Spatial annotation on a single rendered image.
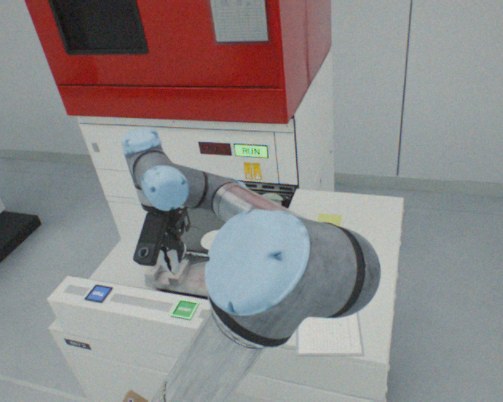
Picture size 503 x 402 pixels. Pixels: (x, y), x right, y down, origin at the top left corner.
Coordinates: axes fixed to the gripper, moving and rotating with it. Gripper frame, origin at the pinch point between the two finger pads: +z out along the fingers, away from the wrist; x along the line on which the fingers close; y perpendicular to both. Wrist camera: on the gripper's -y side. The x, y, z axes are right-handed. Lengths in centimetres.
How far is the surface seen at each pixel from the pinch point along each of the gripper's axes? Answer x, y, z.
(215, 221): 9.7, 43.7, 20.4
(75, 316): 32.2, -4.4, 19.2
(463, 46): -73, 207, 15
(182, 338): -0.5, -4.4, 19.1
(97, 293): 25.9, 0.1, 13.7
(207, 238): 8.8, 34.4, 20.3
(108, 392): 34, -5, 56
